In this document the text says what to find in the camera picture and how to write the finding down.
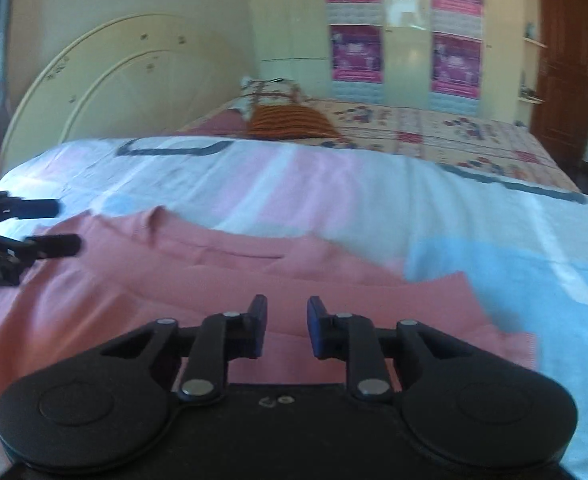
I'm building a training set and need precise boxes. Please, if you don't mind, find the white patterned pillow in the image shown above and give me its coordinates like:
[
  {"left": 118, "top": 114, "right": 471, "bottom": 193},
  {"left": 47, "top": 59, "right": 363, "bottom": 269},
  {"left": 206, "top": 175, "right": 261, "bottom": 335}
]
[{"left": 239, "top": 76, "right": 305, "bottom": 111}]

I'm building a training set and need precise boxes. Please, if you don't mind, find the cream round headboard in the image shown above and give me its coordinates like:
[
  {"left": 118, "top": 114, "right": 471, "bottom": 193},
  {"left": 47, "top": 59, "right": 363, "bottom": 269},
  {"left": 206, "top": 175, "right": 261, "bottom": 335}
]
[{"left": 0, "top": 14, "right": 256, "bottom": 181}]

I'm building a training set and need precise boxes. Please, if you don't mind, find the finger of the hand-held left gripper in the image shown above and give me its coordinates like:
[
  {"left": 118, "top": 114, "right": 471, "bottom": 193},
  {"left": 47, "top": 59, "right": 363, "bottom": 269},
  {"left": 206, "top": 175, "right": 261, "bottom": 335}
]
[
  {"left": 0, "top": 192, "right": 61, "bottom": 227},
  {"left": 0, "top": 230, "right": 83, "bottom": 287}
]

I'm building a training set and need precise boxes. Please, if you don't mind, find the brown wooden door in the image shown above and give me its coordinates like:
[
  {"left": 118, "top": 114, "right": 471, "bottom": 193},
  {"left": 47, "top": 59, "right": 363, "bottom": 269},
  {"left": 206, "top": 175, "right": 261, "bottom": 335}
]
[{"left": 529, "top": 0, "right": 588, "bottom": 172}]

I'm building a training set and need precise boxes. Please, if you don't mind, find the floral cream bed cover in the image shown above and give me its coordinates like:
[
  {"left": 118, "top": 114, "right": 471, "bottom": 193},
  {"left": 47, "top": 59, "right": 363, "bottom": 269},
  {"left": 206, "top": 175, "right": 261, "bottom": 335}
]
[{"left": 174, "top": 97, "right": 583, "bottom": 194}]

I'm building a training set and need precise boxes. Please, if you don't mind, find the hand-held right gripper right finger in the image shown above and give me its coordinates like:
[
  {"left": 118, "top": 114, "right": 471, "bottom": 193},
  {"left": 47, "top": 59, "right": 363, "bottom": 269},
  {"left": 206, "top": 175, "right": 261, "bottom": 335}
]
[{"left": 306, "top": 295, "right": 473, "bottom": 404}]

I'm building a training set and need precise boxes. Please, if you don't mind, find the pink sweater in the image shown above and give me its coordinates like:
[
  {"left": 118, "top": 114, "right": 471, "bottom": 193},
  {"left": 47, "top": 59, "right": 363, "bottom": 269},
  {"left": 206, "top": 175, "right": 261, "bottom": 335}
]
[{"left": 0, "top": 205, "right": 538, "bottom": 463}]

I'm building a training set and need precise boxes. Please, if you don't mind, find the patterned light blue bedsheet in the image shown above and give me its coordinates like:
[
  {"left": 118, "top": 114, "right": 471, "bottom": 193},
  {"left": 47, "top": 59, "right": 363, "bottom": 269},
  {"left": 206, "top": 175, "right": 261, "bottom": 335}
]
[{"left": 0, "top": 135, "right": 588, "bottom": 480}]

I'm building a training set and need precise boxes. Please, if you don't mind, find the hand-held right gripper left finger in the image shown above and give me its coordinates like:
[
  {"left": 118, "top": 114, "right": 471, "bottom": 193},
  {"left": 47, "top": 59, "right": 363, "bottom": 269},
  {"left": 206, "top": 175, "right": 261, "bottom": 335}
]
[{"left": 99, "top": 294, "right": 270, "bottom": 405}]

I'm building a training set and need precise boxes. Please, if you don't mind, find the orange striped pillow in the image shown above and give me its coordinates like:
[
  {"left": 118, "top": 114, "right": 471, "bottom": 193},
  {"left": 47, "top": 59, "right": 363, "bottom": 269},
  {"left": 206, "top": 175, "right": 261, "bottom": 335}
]
[{"left": 246, "top": 101, "right": 342, "bottom": 142}]

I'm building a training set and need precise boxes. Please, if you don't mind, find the cream wardrobe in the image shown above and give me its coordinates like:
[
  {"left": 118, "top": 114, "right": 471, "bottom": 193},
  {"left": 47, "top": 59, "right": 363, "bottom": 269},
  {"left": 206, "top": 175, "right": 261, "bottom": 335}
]
[{"left": 246, "top": 0, "right": 531, "bottom": 122}]

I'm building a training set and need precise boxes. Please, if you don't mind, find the cream corner shelf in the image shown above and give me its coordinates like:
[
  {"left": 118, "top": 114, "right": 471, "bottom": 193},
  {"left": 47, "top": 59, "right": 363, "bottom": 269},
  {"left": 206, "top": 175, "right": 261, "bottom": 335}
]
[{"left": 518, "top": 0, "right": 548, "bottom": 107}]

